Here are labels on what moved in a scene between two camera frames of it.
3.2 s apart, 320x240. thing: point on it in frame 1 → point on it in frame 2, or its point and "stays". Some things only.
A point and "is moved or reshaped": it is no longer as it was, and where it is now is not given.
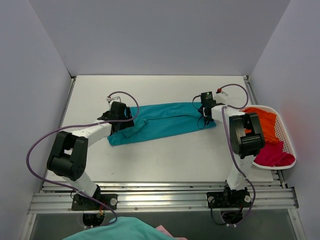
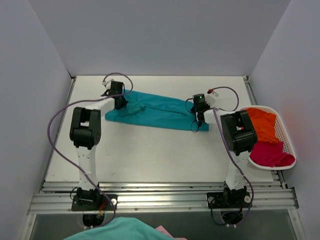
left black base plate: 81,203 stays
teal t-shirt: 150,121 is moved or reshaped
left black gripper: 127,118 → 120,102
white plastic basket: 282,136 stays
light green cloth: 123,228 stays
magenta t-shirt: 273,154 stays
